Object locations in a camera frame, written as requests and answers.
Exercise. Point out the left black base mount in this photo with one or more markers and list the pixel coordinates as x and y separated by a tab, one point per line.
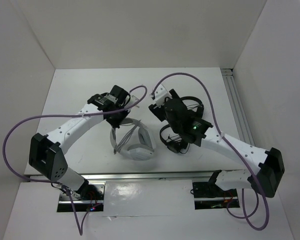
93	200

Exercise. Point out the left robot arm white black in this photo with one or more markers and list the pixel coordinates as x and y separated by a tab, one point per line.
47	152

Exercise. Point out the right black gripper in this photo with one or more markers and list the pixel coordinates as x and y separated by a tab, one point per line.
158	112

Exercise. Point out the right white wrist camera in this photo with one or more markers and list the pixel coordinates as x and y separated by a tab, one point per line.
160	96

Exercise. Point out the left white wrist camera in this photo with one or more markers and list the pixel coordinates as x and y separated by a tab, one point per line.
131	100

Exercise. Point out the aluminium front rail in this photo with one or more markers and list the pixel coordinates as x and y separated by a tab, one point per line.
149	175

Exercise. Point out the white grey headphones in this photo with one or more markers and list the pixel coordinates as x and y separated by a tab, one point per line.
142	151

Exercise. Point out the black headphones far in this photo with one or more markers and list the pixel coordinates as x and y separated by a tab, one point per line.
197	107

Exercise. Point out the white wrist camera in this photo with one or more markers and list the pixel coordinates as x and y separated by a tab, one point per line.
160	96
131	100

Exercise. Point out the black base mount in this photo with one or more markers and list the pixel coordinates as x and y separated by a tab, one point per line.
93	200
208	197

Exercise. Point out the white cover plate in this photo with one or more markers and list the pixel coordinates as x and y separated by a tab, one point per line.
148	198

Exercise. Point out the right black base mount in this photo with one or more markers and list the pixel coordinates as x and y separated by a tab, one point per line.
208	197

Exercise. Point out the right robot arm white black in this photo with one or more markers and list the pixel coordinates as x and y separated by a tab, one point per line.
264	168

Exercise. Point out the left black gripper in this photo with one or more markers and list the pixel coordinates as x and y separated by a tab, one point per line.
116	123

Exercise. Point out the aluminium side rail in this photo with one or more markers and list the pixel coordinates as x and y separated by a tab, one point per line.
237	106

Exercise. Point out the black headphones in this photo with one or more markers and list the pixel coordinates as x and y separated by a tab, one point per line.
175	144
197	107

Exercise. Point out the black headphones near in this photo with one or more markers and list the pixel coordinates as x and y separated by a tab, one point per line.
175	144

